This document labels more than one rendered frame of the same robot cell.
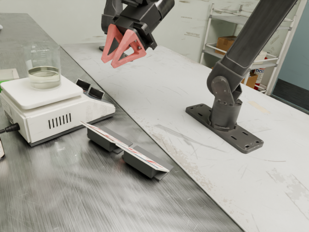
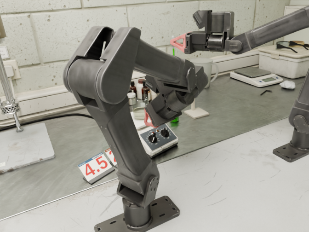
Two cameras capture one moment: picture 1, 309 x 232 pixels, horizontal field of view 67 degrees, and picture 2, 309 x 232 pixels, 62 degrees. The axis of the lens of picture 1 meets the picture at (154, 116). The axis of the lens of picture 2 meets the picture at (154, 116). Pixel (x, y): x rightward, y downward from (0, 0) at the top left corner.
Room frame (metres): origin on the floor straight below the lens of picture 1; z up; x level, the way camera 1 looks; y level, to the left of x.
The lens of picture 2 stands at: (0.62, -0.60, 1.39)
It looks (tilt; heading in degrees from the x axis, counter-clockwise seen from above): 25 degrees down; 100
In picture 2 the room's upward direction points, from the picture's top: 3 degrees counter-clockwise
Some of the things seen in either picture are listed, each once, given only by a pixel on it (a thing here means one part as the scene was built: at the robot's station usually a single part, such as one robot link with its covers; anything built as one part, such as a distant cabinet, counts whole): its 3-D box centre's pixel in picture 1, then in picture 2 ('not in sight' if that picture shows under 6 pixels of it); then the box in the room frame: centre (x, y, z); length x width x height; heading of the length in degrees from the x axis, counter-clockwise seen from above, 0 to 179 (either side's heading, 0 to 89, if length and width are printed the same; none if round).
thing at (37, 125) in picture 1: (57, 103); (145, 130); (0.44, 0.21, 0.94); 0.22 x 0.13 x 0.08; 140
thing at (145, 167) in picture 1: (145, 156); (96, 167); (0.32, 0.01, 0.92); 0.09 x 0.06 x 0.04; 56
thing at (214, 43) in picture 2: not in sight; (217, 41); (0.69, 0.32, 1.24); 0.07 x 0.06 x 0.07; 156
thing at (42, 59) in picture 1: (45, 66); (141, 108); (0.43, 0.22, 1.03); 0.07 x 0.06 x 0.08; 129
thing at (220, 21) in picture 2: not in sight; (227, 31); (0.72, 0.30, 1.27); 0.12 x 0.09 x 0.12; 156
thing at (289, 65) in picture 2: not in sight; (294, 59); (1.24, 1.17, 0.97); 0.37 x 0.31 x 0.14; 34
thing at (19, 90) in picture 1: (42, 88); (140, 118); (0.42, 0.23, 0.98); 0.12 x 0.12 x 0.01; 50
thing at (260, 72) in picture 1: (258, 71); not in sight; (3.05, -1.30, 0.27); 0.16 x 0.14 x 0.53; 127
